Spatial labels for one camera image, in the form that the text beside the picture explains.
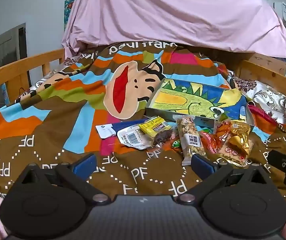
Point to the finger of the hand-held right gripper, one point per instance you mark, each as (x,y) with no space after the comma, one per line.
(278,158)

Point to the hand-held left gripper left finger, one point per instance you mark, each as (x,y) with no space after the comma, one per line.
(85,165)

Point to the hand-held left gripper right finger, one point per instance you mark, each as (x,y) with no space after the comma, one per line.
(203,166)

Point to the orange snack packet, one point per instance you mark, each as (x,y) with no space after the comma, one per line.
(213,140)

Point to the clear nut bar packet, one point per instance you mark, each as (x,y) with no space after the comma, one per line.
(190,140)

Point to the large green and white packet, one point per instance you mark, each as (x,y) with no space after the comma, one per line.
(176,145)

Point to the blue and white long packet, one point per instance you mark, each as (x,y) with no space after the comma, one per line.
(105,130)

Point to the gold foil snack packet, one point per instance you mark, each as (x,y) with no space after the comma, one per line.
(241,135)

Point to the white barcode snack packet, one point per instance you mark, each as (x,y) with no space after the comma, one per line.
(131,137)

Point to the yellow snack packet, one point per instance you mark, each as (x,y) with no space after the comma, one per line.
(154,126)

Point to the dinosaur print tray box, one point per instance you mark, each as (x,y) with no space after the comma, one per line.
(158,111)

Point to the cartoon monkey printed blanket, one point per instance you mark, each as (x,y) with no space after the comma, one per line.
(58,130)

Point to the colourful crayon drawing paper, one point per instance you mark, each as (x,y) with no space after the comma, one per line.
(178,97)

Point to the grey door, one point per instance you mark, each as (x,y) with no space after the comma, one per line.
(5,47)

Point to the pink hanging bed sheet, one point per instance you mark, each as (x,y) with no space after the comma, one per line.
(170,12)

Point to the wooden bed side rail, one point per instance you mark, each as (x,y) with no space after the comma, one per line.
(8,70)

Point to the teal wall poster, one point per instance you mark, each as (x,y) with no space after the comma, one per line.
(68,12)

